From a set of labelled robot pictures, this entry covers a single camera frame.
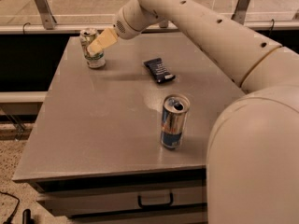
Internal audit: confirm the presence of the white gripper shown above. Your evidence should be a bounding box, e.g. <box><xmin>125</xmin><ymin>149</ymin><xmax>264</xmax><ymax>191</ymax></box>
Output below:
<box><xmin>87</xmin><ymin>0</ymin><xmax>162</xmax><ymax>56</ymax></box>

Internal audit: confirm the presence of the green white 7up can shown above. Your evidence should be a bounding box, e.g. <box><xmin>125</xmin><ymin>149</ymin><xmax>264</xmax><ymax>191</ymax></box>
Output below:
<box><xmin>79</xmin><ymin>28</ymin><xmax>106</xmax><ymax>69</ymax></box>

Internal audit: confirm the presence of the black object on floor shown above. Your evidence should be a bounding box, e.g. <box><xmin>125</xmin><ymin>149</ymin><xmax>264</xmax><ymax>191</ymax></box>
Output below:
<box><xmin>22</xmin><ymin>209</ymin><xmax>35</xmax><ymax>224</ymax></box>

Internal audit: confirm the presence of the right metal railing bracket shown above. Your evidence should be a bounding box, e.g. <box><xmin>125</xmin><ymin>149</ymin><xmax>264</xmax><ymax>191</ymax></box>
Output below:
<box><xmin>232</xmin><ymin>0</ymin><xmax>250</xmax><ymax>24</ymax></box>

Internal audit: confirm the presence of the black floor cable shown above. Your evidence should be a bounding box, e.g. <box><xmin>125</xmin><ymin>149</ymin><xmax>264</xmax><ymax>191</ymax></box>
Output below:
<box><xmin>0</xmin><ymin>190</ymin><xmax>21</xmax><ymax>224</ymax></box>

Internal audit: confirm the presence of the dark blue snack bar wrapper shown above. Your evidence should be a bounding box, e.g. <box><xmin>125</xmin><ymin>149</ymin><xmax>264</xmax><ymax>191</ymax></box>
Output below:
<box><xmin>144</xmin><ymin>58</ymin><xmax>176</xmax><ymax>84</ymax></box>

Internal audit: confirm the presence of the left metal railing bracket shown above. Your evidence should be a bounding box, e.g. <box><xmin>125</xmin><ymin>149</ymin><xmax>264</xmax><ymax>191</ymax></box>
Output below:
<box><xmin>34</xmin><ymin>0</ymin><xmax>56</xmax><ymax>30</ymax></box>

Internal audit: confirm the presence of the middle metal railing bracket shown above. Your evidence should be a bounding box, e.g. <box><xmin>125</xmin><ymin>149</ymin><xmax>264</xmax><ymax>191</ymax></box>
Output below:
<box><xmin>159</xmin><ymin>20</ymin><xmax>169</xmax><ymax>28</ymax></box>

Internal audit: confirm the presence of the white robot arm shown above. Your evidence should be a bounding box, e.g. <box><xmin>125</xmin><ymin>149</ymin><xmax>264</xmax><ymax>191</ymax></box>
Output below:
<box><xmin>88</xmin><ymin>0</ymin><xmax>299</xmax><ymax>224</ymax></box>

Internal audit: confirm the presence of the metal railing bracket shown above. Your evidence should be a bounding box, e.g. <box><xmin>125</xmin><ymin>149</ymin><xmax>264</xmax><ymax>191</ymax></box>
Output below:
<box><xmin>232</xmin><ymin>0</ymin><xmax>250</xmax><ymax>24</ymax></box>
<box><xmin>34</xmin><ymin>0</ymin><xmax>56</xmax><ymax>30</ymax></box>
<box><xmin>159</xmin><ymin>20</ymin><xmax>169</xmax><ymax>28</ymax></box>

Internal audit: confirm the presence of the blue silver energy drink can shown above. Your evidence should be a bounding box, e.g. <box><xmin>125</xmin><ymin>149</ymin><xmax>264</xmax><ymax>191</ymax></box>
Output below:
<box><xmin>161</xmin><ymin>94</ymin><xmax>190</xmax><ymax>149</ymax></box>

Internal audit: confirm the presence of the black drawer handle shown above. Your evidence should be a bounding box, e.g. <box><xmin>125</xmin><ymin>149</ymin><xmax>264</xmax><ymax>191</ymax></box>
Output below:
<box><xmin>137</xmin><ymin>192</ymin><xmax>174</xmax><ymax>209</ymax></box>

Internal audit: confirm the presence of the grey drawer cabinet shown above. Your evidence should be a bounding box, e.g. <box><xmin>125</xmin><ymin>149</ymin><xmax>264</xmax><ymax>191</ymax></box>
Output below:
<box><xmin>13</xmin><ymin>33</ymin><xmax>241</xmax><ymax>224</ymax></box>

